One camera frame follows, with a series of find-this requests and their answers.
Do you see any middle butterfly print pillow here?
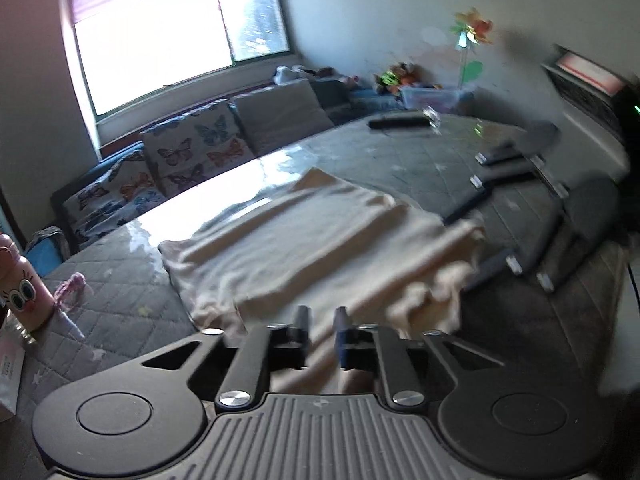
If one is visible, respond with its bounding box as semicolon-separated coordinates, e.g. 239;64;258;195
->
141;100;255;197

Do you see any cream sweatshirt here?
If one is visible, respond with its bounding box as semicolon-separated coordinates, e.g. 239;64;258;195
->
160;169;486;393

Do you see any plain beige cushion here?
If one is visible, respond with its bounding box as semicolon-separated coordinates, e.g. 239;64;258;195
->
231;80;334;156

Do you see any pink cartoon water bottle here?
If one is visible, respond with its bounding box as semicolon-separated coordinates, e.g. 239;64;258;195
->
0;233;54;333

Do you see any white pink tissue pack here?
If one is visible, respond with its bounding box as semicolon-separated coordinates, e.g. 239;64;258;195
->
0;311;25;422

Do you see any left butterfly print pillow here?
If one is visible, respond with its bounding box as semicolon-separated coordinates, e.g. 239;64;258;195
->
62;148;166;249

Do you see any butterfly print pillow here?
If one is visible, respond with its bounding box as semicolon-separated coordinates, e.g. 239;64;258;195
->
62;148;166;249
141;100;255;197

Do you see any white plush toy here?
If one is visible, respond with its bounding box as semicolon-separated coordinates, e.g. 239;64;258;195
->
273;65;316;86

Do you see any green orange toy pile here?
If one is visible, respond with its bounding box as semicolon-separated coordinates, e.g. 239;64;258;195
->
374;63;423;96

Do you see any colourful paper pinwheel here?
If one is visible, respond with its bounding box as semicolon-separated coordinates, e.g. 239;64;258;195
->
451;8;494;89

